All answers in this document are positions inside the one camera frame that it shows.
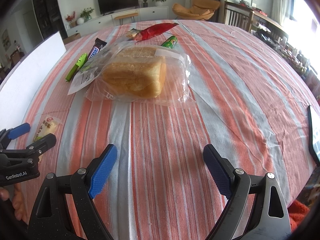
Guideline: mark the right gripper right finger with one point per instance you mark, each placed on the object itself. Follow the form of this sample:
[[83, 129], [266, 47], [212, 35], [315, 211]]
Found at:
[[234, 186]]

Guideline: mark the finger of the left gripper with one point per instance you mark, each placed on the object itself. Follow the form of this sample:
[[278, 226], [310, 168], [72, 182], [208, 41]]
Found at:
[[7, 135], [41, 144]]

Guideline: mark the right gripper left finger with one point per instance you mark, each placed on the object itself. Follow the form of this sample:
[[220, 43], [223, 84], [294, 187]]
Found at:
[[86, 184]]

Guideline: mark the rice cracker yellow pack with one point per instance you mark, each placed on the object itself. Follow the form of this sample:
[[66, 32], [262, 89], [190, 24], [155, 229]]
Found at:
[[49, 124]]

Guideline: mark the Snickers chocolate bar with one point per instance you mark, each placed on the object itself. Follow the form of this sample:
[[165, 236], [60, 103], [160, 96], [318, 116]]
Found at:
[[98, 46]]

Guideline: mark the person's left hand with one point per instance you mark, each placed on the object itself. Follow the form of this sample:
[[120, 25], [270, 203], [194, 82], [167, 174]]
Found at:
[[17, 201]]

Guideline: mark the white board panel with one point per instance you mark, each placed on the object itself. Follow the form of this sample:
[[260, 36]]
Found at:
[[22, 83]]

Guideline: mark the striped red grey tablecloth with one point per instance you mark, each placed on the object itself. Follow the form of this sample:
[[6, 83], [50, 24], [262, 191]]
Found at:
[[249, 104]]

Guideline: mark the light green snack pack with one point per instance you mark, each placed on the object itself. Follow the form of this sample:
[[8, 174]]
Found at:
[[81, 74]]

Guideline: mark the bread loaf in clear bag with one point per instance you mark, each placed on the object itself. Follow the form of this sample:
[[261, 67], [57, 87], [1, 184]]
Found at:
[[130, 72]]

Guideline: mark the black display cabinet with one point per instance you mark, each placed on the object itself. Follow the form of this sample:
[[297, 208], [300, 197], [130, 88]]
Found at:
[[49, 18]]

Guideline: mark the red flower vase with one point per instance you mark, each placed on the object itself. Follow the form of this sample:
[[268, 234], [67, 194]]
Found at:
[[71, 19]]

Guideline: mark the green plant white pot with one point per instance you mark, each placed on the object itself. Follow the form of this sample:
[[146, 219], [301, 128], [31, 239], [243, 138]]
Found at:
[[85, 15]]

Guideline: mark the yellow black long snack pack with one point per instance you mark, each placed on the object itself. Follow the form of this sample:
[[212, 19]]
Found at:
[[131, 34]]

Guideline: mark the green tube snack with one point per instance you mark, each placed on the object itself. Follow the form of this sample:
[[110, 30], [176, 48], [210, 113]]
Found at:
[[170, 42]]

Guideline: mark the wooden side table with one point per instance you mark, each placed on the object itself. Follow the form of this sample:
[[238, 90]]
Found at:
[[276, 30]]

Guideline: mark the red snack packet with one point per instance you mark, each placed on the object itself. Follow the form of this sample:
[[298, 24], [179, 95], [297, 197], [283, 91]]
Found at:
[[153, 31]]

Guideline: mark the dark wooden dining chair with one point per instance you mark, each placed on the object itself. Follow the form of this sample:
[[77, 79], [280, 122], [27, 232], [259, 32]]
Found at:
[[238, 16]]

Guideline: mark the wooden bench stool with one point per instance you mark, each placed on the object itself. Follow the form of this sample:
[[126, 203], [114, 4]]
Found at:
[[121, 19]]

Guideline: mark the orange lounge chair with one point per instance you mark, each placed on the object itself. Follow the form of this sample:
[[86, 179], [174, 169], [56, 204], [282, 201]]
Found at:
[[200, 10]]

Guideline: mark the black flat television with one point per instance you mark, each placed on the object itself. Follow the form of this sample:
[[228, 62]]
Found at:
[[110, 6]]

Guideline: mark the white tv cabinet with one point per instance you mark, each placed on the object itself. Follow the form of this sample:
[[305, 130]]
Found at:
[[98, 23]]

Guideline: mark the small potted plant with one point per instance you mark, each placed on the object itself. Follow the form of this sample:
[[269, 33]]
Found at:
[[145, 3]]

